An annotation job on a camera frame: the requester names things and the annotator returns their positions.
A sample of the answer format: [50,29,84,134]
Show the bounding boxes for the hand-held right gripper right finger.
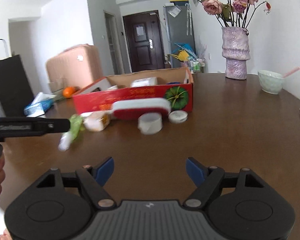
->
[184,157,265,209]

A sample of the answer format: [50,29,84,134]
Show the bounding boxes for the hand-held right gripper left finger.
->
[36,157,115,210]

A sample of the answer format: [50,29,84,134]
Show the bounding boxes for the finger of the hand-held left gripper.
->
[40,118,71,136]

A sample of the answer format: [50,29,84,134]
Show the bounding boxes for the green spray bottle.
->
[58,114,86,152]

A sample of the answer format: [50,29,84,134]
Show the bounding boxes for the red cardboard box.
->
[72,67,194,114]

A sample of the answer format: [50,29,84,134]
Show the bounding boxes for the blue tissue box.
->
[24,92,56,117]

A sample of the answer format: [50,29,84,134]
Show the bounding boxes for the orange fruit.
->
[63,86,77,98]

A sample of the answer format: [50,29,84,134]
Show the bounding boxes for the clear glass cup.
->
[48,79,65,93]

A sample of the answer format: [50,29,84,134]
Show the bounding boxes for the wrapped bread packet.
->
[83,111,111,132]

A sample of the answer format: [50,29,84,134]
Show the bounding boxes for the black paper bag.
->
[0,39,36,118]

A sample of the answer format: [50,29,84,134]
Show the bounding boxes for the flat white round lid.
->
[168,110,188,124]

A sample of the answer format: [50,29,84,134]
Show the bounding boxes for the pink hard-shell suitcase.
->
[45,44,102,90]

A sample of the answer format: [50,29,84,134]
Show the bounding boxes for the white ribbed lid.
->
[137,113,162,135]

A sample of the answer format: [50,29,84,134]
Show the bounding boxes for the dark brown entrance door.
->
[122,10,165,73]

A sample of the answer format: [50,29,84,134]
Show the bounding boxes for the pale green bowl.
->
[258,70,285,95]

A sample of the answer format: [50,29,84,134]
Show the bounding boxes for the blue and yellow plastic item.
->
[170,42,198,62]

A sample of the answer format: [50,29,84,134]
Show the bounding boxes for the white dried branches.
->
[195,40,207,59]

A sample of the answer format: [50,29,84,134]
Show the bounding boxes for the purple ceramic vase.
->
[221,27,251,80]

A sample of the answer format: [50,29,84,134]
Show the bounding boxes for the pink spoon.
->
[282,67,300,78]

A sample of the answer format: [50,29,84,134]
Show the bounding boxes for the grey refrigerator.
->
[163,4,197,69]

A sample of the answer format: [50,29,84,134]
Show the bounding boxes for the white folded umbrella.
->
[186,4,193,36]

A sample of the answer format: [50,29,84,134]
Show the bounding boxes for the white paper note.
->
[169,6,181,18]

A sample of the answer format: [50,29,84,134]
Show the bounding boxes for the dried pink roses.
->
[165,0,272,29]

